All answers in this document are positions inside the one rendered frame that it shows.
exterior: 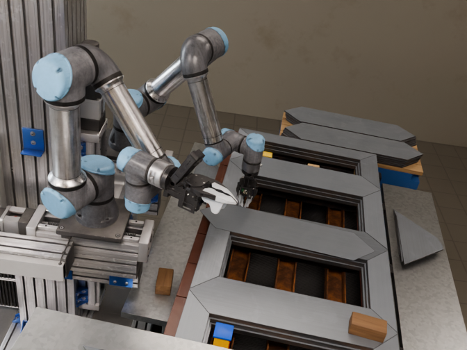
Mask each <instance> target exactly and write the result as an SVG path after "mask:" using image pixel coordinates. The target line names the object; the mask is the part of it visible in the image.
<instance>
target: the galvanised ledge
mask: <svg viewBox="0 0 467 350"><path fill-rule="evenodd" d="M205 148H206V147H205V145H204V144H201V143H197V142H195V143H194V145H193V147H192V150H191V152H192V151H196V150H198V149H200V150H201V151H202V153H203V151H204V150H205ZM191 152H190V153H191ZM178 202H179V200H178V199H177V198H175V197H172V196H171V198H170V200H169V203H168V205H167V207H166V209H165V212H164V214H163V216H162V219H161V221H160V224H159V225H158V228H157V230H156V232H155V235H154V238H153V241H152V244H151V249H150V252H149V257H148V260H147V262H144V263H143V264H142V275H141V278H140V282H139V286H138V287H132V288H131V290H130V293H129V295H128V297H127V299H126V301H125V304H124V306H123V309H122V311H121V317H123V318H127V319H133V320H136V321H140V322H146V323H150V324H155V325H159V326H165V327H166V325H167V321H168V319H169V316H170V313H171V310H172V307H173V304H174V300H175V298H176V295H177V292H178V289H179V286H180V283H181V279H182V277H183V273H184V271H185V268H186V265H187V262H188V259H189V256H190V252H191V250H192V246H193V244H194V241H195V238H196V235H197V232H198V229H199V225H200V223H201V220H202V217H203V214H202V213H201V211H200V210H201V209H204V208H206V204H204V203H203V204H202V205H201V206H200V208H199V210H198V211H197V212H195V213H194V214H193V213H191V212H188V211H187V210H184V209H183V208H180V207H178ZM159 267H161V268H168V269H173V270H174V273H173V279H172V288H171V293H170V296H169V295H162V294H155V289H156V280H157V276H158V269H159Z"/></svg>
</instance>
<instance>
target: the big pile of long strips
mask: <svg viewBox="0 0 467 350"><path fill-rule="evenodd" d="M284 112H285V113H286V114H285V116H286V120H287V121H288V122H290V123H291V124H292V126H287V127H285V128H284V130H283V133H282V134H281V136H285V137H289V138H295V139H300V140H306V141H310V142H317V143H321V144H327V145H331V146H335V147H341V148H345V149H352V150H356V151H362V152H366V153H373V154H377V163H379V164H383V165H389V166H393V167H399V168H403V167H406V166H409V165H412V164H414V163H417V162H418V161H419V160H420V157H422V156H423V154H422V153H421V152H419V151H417V150H416V149H414V148H413V146H416V136H415V135H413V134H411V133H410V132H408V131H406V130H404V129H403V128H401V127H400V126H398V125H395V124H388V123H384V122H377V121H373V120H369V119H363V118H359V117H352V116H348V115H342V114H338V113H334V112H327V111H323V110H316V109H312V108H306V107H302V106H301V107H298V108H292V109H289V110H285V111H284Z"/></svg>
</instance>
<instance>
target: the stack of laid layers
mask: <svg viewBox="0 0 467 350"><path fill-rule="evenodd" d="M264 147H265V149H264V151H267V152H270V153H277V154H281V155H285V156H291V157H295V158H301V159H305V160H312V161H316V162H319V163H326V164H330V165H337V166H341V167H347V168H351V169H355V175H358V176H361V163H360V160H357V159H353V158H347V157H343V156H337V155H332V154H328V153H322V152H318V151H312V150H308V149H301V148H297V147H291V146H287V145H283V144H277V143H273V142H266V141H265V145H264ZM254 179H256V181H257V182H258V183H257V184H256V185H257V186H259V187H260V188H267V189H271V190H276V191H280V192H287V193H291V194H297V195H301V196H305V197H311V198H315V199H322V200H325V201H331V202H335V203H341V204H345V205H349V206H356V207H357V218H358V230H357V231H356V230H352V229H348V228H342V227H338V226H332V225H328V224H322V223H318V222H312V221H308V220H304V219H298V218H294V217H289V218H292V219H298V220H301V221H305V222H310V223H314V224H319V225H322V226H328V227H331V228H337V229H340V230H344V231H349V232H353V233H355V234H356V235H358V236H359V237H360V238H361V239H362V240H363V241H364V242H365V243H366V244H368V245H369V246H370V247H371V248H372V249H374V250H375V252H373V253H370V254H368V255H366V256H364V257H361V258H359V259H356V260H348V259H344V258H339V257H336V256H330V255H327V254H324V253H318V252H315V251H309V250H306V249H301V248H298V247H292V246H289V245H286V244H280V243H277V242H272V241H268V240H263V239H260V238H256V237H251V236H248V235H243V234H240V233H234V232H231V231H230V234H229V239H228V242H227V248H226V251H225V254H224V259H223V262H222V266H221V270H220V275H219V277H224V272H225V269H226V266H227V261H228V257H229V252H230V248H231V245H232V244H233V245H237V246H241V247H247V248H250V249H257V250H261V251H267V252H270V253H276V254H280V255H284V256H290V257H294V258H300V259H304V260H310V261H313V262H317V263H323V264H327V265H333V266H337V267H343V268H347V269H353V270H357V271H360V272H361V296H362V307H364V308H370V292H369V282H368V262H367V260H370V259H371V258H374V257H375V256H378V255H379V254H381V253H384V252H385V251H388V249H386V248H385V247H384V246H382V245H381V244H380V243H378V241H376V240H375V239H374V238H373V237H371V236H370V235H368V234H367V233H366V232H365V222H364V212H363V197H360V196H356V195H352V194H346V193H342V192H335V191H331V190H326V189H322V188H318V187H311V186H308V185H301V184H297V183H291V182H287V181H280V180H277V179H273V178H266V177H262V176H256V178H254ZM269 213H271V212H269ZM271 214H274V213H271ZM275 215H277V214H275ZM280 216H283V217H288V216H284V215H280ZM370 309H371V308H370ZM216 322H220V323H223V324H228V325H232V326H234V328H233V333H239V334H242V335H248V336H252V337H256V338H261V339H265V340H271V341H274V342H280V343H284V344H289V345H293V346H297V347H303V348H306V349H313V350H373V349H372V348H368V347H363V346H359V345H355V344H349V343H346V342H339V341H336V340H330V339H327V338H323V337H317V336H313V335H307V334H303V333H298V332H295V331H288V330H285V329H281V328H275V327H271V326H266V325H262V324H256V323H252V322H246V321H243V320H239V319H234V318H230V317H224V316H220V315H214V314H211V313H209V316H208V321H207V325H206V330H205V333H204V338H203V340H202V343H204V344H207V342H208V337H209V334H210V331H211V328H215V325H216Z"/></svg>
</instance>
